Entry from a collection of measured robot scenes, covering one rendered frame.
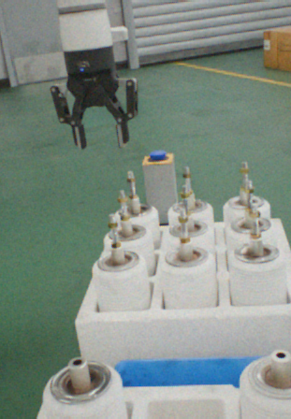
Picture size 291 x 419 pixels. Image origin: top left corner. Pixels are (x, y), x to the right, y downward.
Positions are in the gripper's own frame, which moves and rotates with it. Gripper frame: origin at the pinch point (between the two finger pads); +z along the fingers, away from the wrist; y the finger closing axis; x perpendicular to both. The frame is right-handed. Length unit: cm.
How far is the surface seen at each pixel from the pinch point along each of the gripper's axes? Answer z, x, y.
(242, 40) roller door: 35, 566, -29
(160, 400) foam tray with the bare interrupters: 29.3, -25.2, 12.4
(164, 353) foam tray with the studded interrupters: 36.2, -6.5, 8.1
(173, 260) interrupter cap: 21.6, 0.0, 9.8
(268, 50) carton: 33, 414, 6
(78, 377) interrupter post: 20.3, -32.6, 5.1
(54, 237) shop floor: 47, 64, -45
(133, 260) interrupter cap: 21.6, -0.2, 2.6
